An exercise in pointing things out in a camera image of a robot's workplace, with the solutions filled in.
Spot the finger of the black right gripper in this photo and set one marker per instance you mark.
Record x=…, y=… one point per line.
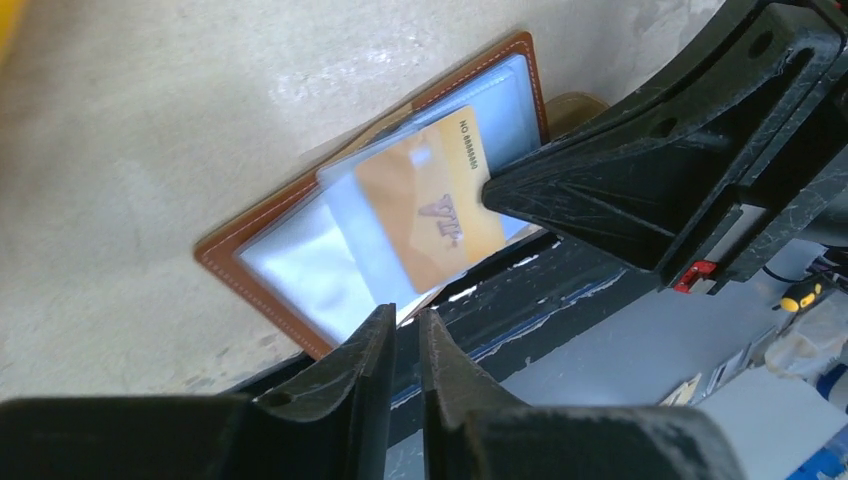
x=637, y=180

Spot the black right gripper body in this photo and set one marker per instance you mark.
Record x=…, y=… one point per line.
x=800, y=194

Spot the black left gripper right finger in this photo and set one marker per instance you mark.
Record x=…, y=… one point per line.
x=476, y=429

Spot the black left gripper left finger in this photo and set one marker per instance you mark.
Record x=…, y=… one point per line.
x=328, y=422

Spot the brown leather card holder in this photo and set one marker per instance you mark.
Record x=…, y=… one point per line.
x=286, y=257

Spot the yellow bin with black cards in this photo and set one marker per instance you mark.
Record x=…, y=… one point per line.
x=11, y=15

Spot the black metal base rail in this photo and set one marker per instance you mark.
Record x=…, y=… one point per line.
x=533, y=298

